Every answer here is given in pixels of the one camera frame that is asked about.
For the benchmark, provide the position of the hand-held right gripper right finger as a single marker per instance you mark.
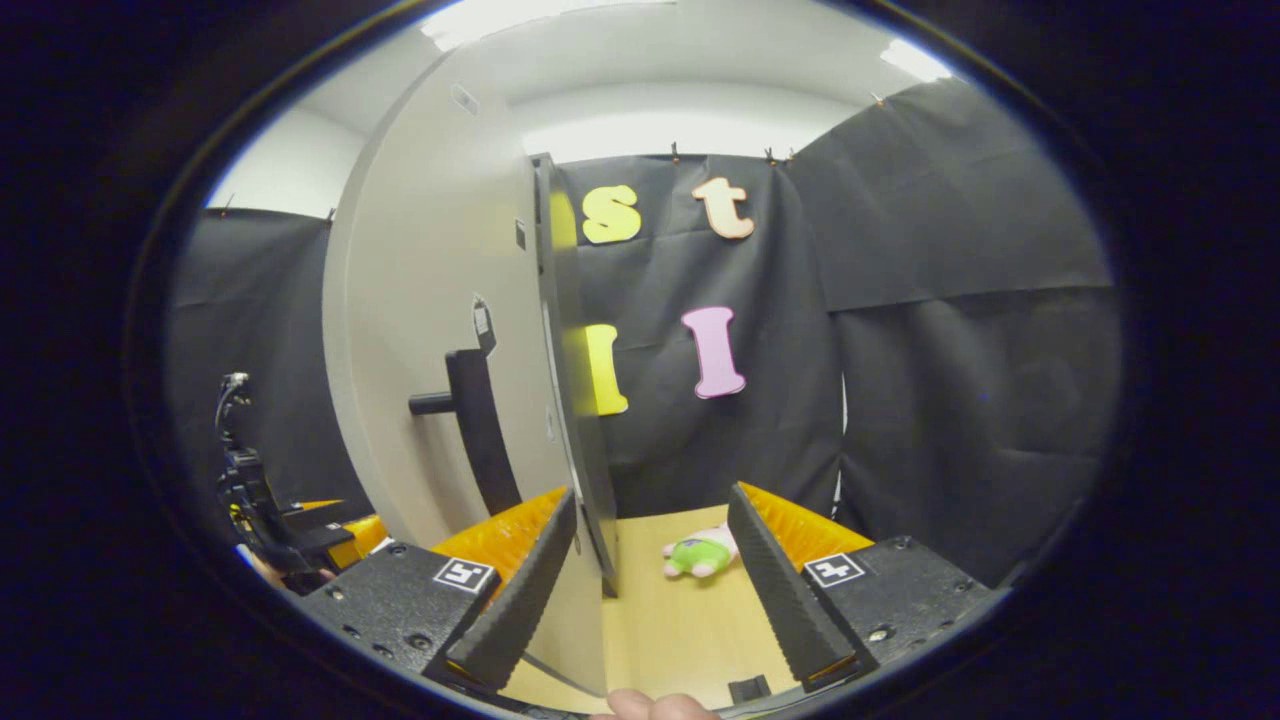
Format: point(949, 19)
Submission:
point(780, 590)

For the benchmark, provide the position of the black backdrop cloth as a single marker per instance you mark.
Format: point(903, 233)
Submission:
point(950, 400)

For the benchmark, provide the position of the dark grey cabinet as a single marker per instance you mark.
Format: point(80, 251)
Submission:
point(585, 450)

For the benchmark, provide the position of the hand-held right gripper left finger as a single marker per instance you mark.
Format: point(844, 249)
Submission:
point(520, 600)

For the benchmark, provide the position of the green and pink plush toy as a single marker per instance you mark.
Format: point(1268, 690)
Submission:
point(700, 553)

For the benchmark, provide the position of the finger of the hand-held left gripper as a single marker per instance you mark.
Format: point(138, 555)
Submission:
point(315, 512)
point(355, 540)

